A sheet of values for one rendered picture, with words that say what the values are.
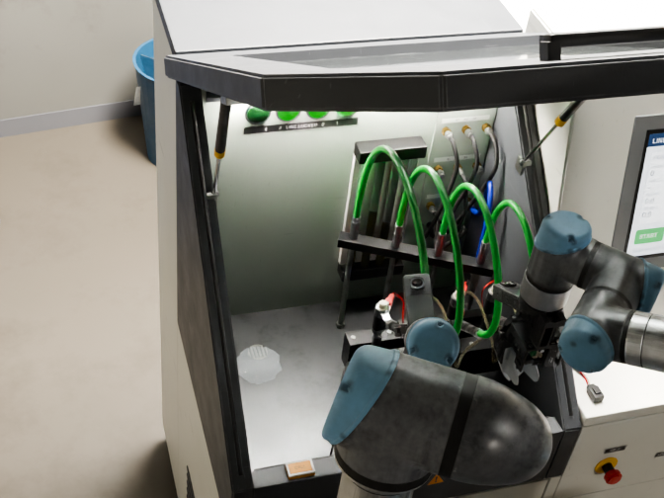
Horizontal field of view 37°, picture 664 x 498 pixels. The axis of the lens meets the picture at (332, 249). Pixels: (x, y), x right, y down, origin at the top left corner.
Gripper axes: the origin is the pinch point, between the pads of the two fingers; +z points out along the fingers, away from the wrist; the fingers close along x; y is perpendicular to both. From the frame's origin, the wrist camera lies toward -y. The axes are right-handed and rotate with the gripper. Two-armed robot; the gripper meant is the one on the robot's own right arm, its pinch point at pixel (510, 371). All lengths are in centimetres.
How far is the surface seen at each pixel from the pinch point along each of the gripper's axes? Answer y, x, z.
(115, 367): -119, -58, 121
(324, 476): -3.0, -29.8, 26.0
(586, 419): -3.2, 23.3, 23.3
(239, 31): -67, -34, -29
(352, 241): -48, -13, 11
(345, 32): -64, -14, -29
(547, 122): -44, 23, -19
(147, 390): -108, -49, 121
